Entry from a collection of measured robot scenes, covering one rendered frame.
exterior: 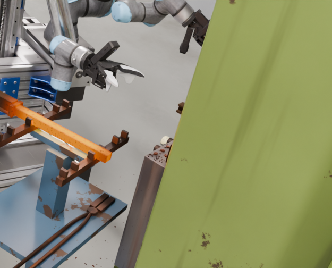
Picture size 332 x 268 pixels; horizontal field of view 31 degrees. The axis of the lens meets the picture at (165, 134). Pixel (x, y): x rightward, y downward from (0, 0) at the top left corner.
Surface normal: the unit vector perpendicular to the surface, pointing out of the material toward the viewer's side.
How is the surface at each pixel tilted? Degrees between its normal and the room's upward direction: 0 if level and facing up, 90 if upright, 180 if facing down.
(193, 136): 90
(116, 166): 0
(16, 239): 0
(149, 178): 90
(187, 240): 90
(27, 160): 0
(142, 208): 90
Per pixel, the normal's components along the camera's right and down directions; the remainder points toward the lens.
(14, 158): 0.25, -0.84
